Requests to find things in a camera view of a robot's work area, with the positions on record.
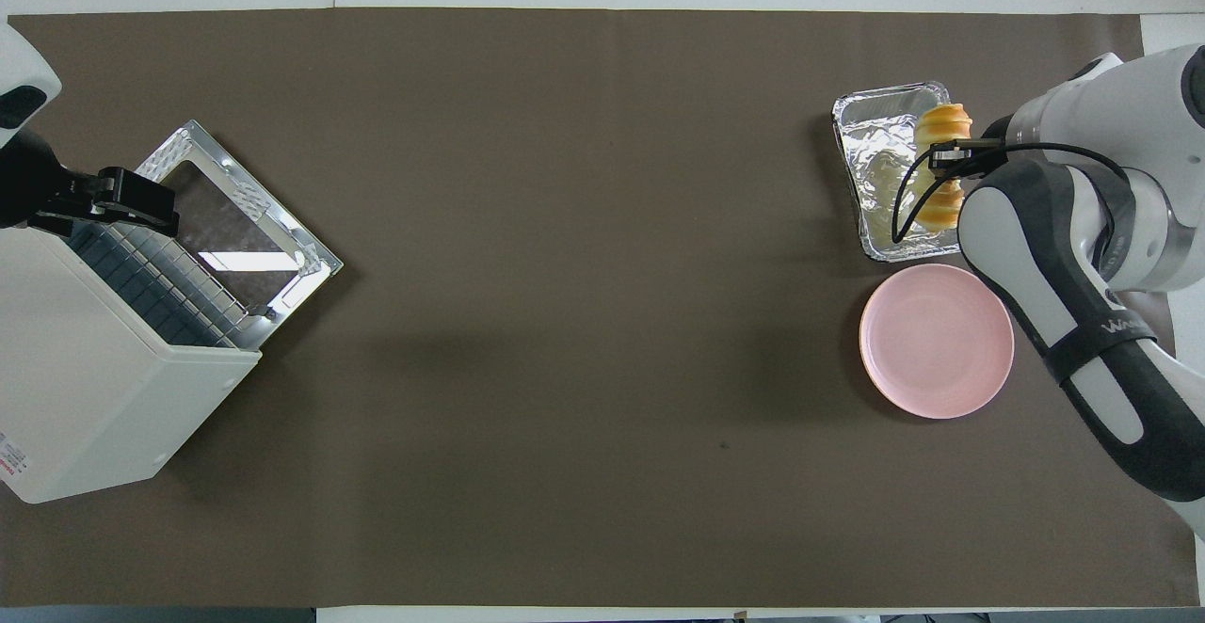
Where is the cream toaster oven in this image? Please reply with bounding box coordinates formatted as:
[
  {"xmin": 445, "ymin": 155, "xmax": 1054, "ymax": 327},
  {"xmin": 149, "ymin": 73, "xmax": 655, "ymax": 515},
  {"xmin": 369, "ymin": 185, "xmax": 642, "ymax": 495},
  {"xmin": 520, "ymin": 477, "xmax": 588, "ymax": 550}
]
[{"xmin": 0, "ymin": 120, "xmax": 345, "ymax": 504}]

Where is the brown table mat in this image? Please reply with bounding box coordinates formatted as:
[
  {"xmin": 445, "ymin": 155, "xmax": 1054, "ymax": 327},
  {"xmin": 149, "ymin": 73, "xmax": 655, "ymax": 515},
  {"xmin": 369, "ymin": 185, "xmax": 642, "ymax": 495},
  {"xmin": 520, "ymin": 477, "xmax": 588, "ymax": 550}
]
[{"xmin": 0, "ymin": 8, "xmax": 1201, "ymax": 608}]

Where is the yellow ridged bread loaf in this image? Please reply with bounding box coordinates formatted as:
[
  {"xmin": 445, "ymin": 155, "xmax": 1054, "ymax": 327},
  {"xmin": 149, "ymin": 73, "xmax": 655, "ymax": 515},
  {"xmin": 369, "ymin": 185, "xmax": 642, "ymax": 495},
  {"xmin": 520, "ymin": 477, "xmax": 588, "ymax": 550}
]
[{"xmin": 913, "ymin": 104, "xmax": 973, "ymax": 233}]

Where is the glass oven door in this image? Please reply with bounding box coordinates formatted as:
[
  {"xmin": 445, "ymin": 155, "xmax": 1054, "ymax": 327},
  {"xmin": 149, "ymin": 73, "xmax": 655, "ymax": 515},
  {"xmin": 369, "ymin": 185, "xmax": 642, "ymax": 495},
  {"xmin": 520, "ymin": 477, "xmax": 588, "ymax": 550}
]
[{"xmin": 132, "ymin": 120, "xmax": 345, "ymax": 323}]

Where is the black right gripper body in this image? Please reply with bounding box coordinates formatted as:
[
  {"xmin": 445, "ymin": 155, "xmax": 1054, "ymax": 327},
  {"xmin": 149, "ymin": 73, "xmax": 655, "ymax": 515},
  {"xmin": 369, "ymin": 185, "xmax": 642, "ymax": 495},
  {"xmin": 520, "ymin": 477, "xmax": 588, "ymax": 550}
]
[{"xmin": 979, "ymin": 115, "xmax": 1016, "ymax": 177}]

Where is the metal wire oven rack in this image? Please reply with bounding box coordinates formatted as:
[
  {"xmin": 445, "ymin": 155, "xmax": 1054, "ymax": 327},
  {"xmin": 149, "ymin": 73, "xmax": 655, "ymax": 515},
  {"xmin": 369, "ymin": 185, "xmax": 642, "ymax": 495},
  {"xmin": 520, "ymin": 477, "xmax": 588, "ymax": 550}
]
[{"xmin": 66, "ymin": 223, "xmax": 257, "ymax": 349}]

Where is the pink round plate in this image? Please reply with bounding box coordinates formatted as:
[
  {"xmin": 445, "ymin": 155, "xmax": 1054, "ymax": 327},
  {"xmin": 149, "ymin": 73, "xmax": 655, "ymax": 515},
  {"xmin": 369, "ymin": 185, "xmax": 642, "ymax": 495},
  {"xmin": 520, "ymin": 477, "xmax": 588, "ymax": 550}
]
[{"xmin": 859, "ymin": 264, "xmax": 1016, "ymax": 420}]

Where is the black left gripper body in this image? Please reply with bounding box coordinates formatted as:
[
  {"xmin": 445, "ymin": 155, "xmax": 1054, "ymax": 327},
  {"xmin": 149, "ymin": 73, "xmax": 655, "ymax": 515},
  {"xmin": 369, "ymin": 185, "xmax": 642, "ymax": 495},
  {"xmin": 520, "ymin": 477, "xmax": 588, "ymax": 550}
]
[{"xmin": 0, "ymin": 129, "xmax": 100, "ymax": 229}]

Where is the silver aluminium foil tray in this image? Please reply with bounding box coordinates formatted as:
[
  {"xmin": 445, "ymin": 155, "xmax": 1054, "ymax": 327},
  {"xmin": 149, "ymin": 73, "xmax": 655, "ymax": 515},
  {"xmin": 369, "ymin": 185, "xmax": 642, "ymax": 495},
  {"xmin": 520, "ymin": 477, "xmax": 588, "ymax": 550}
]
[{"xmin": 832, "ymin": 82, "xmax": 963, "ymax": 262}]

